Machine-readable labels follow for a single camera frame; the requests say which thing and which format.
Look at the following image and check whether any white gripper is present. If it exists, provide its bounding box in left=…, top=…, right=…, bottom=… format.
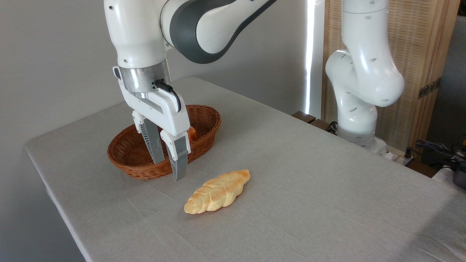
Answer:
left=112, top=67, right=191, bottom=182

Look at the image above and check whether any brown wicker basket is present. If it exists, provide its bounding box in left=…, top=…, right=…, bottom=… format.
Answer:
left=107, top=105, right=222, bottom=180

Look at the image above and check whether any braided golden bread loaf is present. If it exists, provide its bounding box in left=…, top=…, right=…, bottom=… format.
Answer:
left=183, top=169, right=251, bottom=215

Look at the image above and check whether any grey tablecloth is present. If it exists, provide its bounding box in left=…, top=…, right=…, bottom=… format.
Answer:
left=25, top=76, right=466, bottom=262

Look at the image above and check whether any dark wooden furniture piece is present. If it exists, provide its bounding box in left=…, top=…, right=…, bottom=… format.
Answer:
left=291, top=111, right=337, bottom=135

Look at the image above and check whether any wooden slatted screen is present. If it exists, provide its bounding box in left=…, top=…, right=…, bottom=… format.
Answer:
left=322, top=0, right=461, bottom=152

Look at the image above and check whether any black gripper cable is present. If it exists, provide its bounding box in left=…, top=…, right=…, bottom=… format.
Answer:
left=154, top=80, right=182, bottom=112

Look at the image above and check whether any black cable bundle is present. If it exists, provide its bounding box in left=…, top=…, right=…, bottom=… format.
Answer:
left=405, top=139, right=466, bottom=168

